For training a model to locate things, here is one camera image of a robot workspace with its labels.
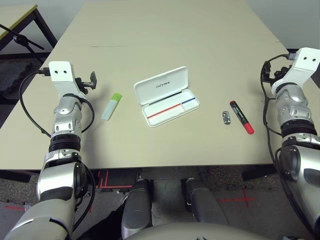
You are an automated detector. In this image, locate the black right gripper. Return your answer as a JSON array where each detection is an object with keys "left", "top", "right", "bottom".
[{"left": 264, "top": 61, "right": 293, "bottom": 81}]

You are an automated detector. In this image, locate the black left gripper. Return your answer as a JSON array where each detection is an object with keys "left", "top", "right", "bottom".
[{"left": 74, "top": 71, "right": 98, "bottom": 95}]

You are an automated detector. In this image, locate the green capped highlighter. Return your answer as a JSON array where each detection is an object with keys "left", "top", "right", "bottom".
[{"left": 101, "top": 92, "right": 123, "bottom": 122}]

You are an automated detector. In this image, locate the black marker with red cap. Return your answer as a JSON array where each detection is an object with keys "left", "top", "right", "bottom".
[{"left": 229, "top": 100, "right": 255, "bottom": 136}]

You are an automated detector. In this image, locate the small black eraser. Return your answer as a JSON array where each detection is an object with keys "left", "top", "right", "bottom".
[{"left": 221, "top": 111, "right": 233, "bottom": 125}]

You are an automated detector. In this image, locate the white plastic pencil case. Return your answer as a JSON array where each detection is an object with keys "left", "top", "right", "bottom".
[{"left": 133, "top": 65, "right": 201, "bottom": 128}]

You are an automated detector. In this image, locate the black tripod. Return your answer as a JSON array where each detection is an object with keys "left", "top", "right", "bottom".
[{"left": 0, "top": 24, "right": 45, "bottom": 65}]

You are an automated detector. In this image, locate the dark foam mat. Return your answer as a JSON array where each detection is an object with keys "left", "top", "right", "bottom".
[{"left": 0, "top": 59, "right": 35, "bottom": 96}]

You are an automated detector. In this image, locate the grey robot left leg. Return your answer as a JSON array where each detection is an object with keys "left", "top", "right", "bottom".
[{"left": 121, "top": 178, "right": 153, "bottom": 238}]

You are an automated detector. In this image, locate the grey robot leg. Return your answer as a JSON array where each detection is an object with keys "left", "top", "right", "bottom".
[
  {"left": 121, "top": 178, "right": 153, "bottom": 238},
  {"left": 183, "top": 177, "right": 230, "bottom": 226}
]

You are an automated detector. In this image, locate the grey robot right leg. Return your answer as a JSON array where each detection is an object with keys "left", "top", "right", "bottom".
[{"left": 183, "top": 177, "right": 230, "bottom": 226}]

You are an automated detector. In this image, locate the grey robot torso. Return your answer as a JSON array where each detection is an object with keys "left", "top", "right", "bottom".
[{"left": 124, "top": 222, "right": 308, "bottom": 240}]

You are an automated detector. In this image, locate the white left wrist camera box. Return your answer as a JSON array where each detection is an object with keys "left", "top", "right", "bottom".
[{"left": 48, "top": 61, "right": 87, "bottom": 100}]

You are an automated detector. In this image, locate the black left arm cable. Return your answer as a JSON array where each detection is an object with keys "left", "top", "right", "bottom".
[{"left": 19, "top": 66, "right": 97, "bottom": 233}]

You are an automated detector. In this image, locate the beige side table black frame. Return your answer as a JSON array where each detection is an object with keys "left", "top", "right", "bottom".
[{"left": 0, "top": 3, "right": 58, "bottom": 60}]

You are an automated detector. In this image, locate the black table frame beam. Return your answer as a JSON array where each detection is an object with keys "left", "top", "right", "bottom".
[
  {"left": 0, "top": 169, "right": 32, "bottom": 183},
  {"left": 241, "top": 164, "right": 278, "bottom": 182}
]

